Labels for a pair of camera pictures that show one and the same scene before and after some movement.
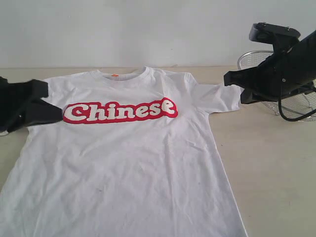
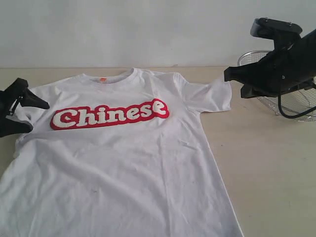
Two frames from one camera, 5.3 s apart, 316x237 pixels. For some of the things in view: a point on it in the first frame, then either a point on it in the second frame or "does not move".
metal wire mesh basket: (291, 106) does not move
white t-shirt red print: (135, 156) does not move
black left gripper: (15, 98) -> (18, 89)
